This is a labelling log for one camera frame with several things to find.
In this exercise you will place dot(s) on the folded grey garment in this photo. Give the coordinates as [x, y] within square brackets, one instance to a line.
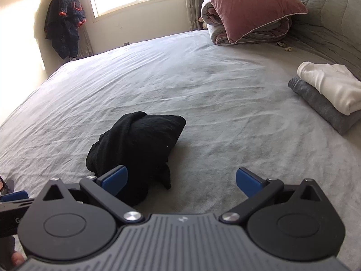
[318, 104]

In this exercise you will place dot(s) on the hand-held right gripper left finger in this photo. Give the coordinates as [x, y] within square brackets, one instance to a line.
[115, 179]

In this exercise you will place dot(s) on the small brown object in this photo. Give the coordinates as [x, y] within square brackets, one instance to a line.
[284, 47]

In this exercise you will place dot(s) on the folded grey pink quilt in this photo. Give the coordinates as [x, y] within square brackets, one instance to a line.
[214, 25]

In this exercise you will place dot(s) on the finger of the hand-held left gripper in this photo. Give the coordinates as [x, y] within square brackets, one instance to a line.
[14, 196]

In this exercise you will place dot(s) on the folded white garment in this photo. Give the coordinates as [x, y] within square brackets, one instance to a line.
[330, 84]

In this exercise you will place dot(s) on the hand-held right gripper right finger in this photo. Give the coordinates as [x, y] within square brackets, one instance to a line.
[248, 182]

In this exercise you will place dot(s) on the pink velvet pillow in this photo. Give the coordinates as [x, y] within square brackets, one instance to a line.
[248, 2]

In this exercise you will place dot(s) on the dark hanging jacket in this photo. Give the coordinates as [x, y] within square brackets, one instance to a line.
[63, 25]

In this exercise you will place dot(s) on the person's left hand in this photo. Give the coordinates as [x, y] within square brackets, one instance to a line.
[17, 259]

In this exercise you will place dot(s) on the black knit garment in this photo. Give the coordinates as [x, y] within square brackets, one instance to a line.
[141, 141]

